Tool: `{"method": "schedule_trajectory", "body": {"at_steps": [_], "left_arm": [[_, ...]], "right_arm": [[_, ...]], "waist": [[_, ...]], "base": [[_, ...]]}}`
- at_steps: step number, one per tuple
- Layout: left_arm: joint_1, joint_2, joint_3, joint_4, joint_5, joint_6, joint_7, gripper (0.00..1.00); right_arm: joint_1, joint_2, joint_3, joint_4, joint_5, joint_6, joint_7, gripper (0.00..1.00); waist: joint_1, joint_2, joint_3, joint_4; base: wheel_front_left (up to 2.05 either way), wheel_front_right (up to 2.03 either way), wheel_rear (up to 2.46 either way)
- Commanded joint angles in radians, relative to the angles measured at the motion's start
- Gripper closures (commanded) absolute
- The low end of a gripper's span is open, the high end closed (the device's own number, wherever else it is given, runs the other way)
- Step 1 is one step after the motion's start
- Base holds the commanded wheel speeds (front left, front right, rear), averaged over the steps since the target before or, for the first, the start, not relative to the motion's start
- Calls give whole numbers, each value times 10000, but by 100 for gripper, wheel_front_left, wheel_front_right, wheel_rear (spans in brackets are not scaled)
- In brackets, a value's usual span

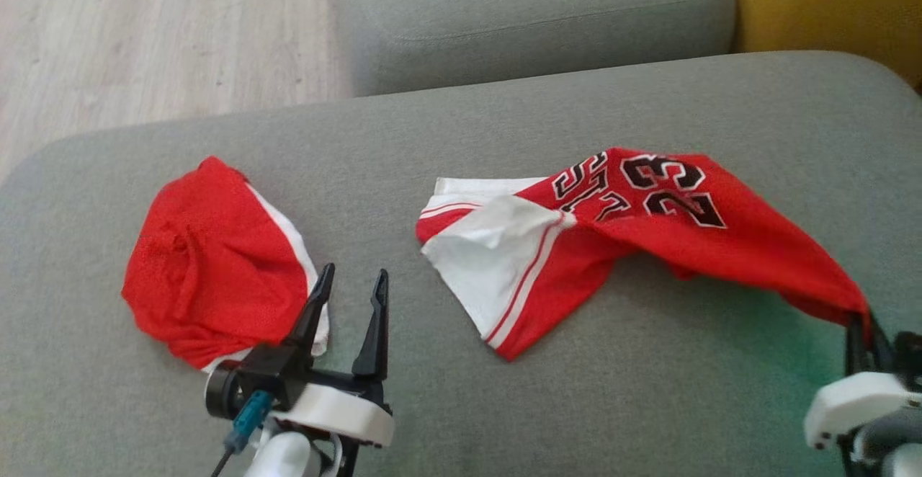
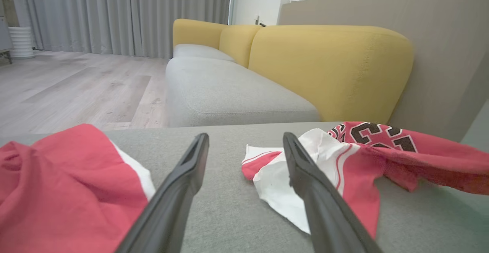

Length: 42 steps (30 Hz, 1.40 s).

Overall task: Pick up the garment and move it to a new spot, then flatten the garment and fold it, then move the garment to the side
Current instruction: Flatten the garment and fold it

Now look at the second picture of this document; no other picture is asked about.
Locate grey cabinet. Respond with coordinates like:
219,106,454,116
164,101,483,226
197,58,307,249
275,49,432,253
0,16,14,64

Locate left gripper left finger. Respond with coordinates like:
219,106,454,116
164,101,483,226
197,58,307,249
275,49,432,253
115,132,210,253

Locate grey pleated curtain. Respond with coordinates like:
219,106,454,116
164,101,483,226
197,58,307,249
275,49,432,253
8,0,232,59

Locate yellow sofa backrest cushion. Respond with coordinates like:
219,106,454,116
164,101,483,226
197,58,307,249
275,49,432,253
219,24,263,68
172,18,228,50
248,25,415,124

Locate red shorts with white stripe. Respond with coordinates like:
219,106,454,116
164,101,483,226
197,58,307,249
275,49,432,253
0,123,156,253

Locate white ribbed planter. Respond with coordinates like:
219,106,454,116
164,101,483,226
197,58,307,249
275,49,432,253
8,26,36,59

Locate large grey ottoman cushion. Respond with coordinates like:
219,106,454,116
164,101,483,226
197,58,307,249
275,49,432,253
0,122,489,253

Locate grey sofa seat cushion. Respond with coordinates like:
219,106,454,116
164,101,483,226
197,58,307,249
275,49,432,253
173,44,236,62
165,57,321,128

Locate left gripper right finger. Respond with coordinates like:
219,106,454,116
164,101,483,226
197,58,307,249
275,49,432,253
283,132,384,253

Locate red and white jersey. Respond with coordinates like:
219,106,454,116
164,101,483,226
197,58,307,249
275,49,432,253
241,122,489,239

